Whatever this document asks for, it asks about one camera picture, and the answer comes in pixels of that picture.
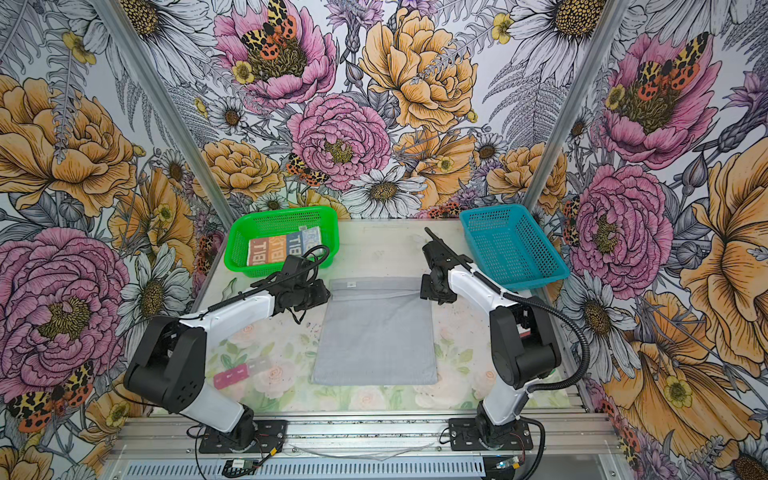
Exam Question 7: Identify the grey blue towel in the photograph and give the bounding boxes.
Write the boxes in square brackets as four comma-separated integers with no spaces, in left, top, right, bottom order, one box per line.
[246,226,322,266]

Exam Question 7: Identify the plain grey towel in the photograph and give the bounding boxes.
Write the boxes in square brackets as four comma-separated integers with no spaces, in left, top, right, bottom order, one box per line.
[312,277,438,386]

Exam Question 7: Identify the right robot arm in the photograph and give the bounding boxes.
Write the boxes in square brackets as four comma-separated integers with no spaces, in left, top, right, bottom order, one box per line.
[420,228,592,451]

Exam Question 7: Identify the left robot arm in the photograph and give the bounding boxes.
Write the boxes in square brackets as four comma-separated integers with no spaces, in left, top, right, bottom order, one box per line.
[124,245,330,451]

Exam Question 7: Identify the metal tongs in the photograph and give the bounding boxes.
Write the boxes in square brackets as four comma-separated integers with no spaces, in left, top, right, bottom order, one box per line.
[221,278,238,301]

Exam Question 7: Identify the green plastic basket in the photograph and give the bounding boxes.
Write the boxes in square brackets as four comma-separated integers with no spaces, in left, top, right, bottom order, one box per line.
[224,206,339,278]

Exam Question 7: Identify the teal plastic basket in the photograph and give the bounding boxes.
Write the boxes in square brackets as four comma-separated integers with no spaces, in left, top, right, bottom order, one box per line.
[459,204,570,291]

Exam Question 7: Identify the pink clear plastic strip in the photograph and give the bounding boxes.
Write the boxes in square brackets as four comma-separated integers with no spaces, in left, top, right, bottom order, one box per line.
[213,359,271,390]

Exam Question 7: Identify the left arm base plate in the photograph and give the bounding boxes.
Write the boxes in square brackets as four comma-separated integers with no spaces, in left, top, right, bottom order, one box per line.
[198,420,288,455]

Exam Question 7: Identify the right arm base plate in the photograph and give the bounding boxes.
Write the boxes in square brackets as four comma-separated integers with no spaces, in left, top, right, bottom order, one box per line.
[448,417,533,452]

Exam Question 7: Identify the aluminium front rail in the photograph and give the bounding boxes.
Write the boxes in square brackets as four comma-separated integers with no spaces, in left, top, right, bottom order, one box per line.
[108,408,620,460]

